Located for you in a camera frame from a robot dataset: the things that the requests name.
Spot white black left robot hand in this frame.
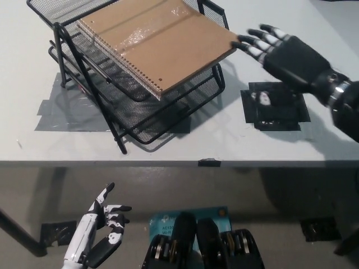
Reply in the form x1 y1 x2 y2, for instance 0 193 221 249
62 182 132 269

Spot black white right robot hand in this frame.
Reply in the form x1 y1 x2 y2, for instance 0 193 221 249
230 24 342 106

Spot brown spiral notebook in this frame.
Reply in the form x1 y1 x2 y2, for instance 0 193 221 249
76 0 240 100

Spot black desk leg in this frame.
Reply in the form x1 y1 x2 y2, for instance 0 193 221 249
333 226 359 256
0 207 48 258

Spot black mesh file tray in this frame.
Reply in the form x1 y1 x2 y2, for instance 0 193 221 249
26 0 227 155

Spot black floor tape patch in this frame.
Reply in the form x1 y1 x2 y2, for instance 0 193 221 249
40 221 78 247
299 217 342 242

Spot teal cardboard box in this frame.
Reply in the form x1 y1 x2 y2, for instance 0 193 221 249
148 206 232 253

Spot grey tape patch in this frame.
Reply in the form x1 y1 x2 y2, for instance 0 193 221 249
34 73 191 133

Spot small black tape strip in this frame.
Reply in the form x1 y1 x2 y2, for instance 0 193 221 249
197 158 221 168

